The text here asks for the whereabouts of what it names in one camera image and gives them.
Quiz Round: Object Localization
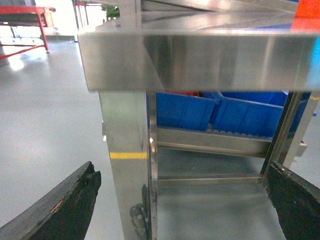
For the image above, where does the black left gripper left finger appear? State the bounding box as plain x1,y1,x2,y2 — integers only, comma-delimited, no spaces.
0,161,102,240

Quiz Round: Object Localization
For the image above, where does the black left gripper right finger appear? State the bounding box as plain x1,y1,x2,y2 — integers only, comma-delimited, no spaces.
266,162,320,240

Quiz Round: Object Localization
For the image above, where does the blue plastic bin right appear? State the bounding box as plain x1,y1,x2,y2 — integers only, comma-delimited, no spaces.
202,91,289,138

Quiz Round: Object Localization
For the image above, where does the blue plastic bin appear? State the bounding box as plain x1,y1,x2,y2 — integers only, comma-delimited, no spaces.
202,91,289,138
156,92,219,131

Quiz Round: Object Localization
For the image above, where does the blue plastic bin left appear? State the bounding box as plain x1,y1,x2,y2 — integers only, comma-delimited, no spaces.
156,92,219,131

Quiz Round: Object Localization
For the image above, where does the orange crate on rack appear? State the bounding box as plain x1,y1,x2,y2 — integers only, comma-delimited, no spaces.
291,0,320,32

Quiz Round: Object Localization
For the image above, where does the stainless steel rack frame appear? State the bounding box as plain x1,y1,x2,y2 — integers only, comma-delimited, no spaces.
78,0,320,240

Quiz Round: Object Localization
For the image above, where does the red metal table frame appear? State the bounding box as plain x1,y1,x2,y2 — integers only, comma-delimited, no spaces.
0,5,56,60

